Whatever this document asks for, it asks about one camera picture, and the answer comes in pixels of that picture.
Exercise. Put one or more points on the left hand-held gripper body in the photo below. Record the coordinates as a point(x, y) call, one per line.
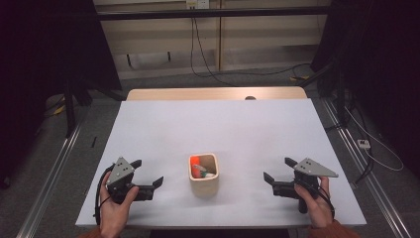
point(120, 170)

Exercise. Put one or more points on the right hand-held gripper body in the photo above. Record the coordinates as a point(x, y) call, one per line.
point(312, 168)

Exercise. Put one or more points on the orange highlighter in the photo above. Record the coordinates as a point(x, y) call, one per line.
point(195, 162)

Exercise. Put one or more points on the silver pen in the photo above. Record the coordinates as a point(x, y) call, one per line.
point(199, 168)

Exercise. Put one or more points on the beige square pen holder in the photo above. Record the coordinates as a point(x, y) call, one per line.
point(204, 188)

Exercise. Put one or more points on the white and green glue stick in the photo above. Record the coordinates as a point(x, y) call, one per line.
point(208, 175)

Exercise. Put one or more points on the person's right hand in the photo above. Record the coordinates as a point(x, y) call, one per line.
point(317, 210)

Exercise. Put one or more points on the person's left hand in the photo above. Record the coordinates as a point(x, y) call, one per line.
point(114, 214)

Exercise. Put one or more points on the white power strip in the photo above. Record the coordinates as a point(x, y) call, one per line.
point(364, 143)

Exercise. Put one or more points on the white table mat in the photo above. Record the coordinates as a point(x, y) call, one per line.
point(231, 132)

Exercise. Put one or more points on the black metal stand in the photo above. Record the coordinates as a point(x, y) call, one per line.
point(69, 112)
point(340, 99)

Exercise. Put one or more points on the wooden table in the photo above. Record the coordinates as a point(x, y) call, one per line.
point(198, 93)

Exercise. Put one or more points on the dark curtain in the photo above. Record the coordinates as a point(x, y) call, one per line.
point(39, 49)
point(386, 66)

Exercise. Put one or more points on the aluminium floor rail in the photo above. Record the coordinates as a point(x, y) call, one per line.
point(373, 185)
point(49, 185)

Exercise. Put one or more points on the white wall socket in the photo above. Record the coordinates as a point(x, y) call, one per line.
point(197, 4)

